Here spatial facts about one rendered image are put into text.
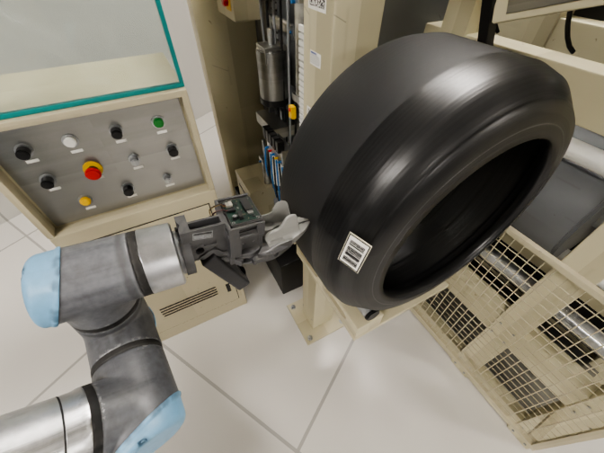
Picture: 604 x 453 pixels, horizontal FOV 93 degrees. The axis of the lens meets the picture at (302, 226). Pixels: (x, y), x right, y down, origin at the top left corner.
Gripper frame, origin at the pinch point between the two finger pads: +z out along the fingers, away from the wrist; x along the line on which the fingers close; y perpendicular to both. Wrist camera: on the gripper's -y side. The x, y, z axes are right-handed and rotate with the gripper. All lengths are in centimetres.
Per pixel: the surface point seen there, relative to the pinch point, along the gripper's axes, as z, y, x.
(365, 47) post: 28.4, 21.2, 27.6
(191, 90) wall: 40, -87, 318
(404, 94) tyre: 13.5, 21.8, -0.7
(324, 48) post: 19.4, 20.2, 30.2
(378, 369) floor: 56, -117, -7
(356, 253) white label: 3.6, 2.5, -10.5
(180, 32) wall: 38, -33, 320
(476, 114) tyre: 18.1, 22.1, -9.4
